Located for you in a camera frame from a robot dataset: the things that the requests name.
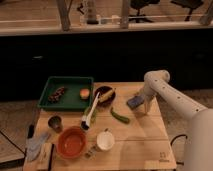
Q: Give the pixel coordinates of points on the black marker on table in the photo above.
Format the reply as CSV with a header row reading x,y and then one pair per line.
x,y
50,158

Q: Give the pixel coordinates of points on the dark round plate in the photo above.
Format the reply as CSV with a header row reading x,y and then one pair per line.
x,y
101,90

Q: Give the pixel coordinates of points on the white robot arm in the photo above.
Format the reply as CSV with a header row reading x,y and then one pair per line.
x,y
198,150

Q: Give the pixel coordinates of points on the orange peach fruit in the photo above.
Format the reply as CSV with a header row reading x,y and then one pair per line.
x,y
84,93

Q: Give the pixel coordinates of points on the white paper cup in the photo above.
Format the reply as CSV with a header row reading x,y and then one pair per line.
x,y
105,140

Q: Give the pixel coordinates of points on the black office chair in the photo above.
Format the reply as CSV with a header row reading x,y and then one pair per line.
x,y
138,5

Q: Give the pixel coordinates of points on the small item beside cup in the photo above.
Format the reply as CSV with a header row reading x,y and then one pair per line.
x,y
90,152

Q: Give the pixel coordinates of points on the grey blue cloth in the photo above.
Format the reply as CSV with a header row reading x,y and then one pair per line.
x,y
34,146

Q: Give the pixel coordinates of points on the yellow corn cob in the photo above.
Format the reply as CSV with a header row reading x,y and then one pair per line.
x,y
106,95

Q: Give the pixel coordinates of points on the green plastic tray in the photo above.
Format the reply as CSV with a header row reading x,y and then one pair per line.
x,y
71,99

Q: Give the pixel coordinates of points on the blue sponge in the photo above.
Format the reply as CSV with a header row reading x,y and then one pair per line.
x,y
134,102

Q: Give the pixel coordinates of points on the orange bowl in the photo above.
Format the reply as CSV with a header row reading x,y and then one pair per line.
x,y
71,143

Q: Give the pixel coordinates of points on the dark purple grapes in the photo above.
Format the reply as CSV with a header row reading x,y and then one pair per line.
x,y
53,98

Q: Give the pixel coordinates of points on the small dark metal cup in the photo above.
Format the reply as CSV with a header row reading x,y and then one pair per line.
x,y
55,122

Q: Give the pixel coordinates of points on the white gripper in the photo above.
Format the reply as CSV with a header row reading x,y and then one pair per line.
x,y
148,94

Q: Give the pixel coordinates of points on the green cucumber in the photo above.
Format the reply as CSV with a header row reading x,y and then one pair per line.
x,y
121,118

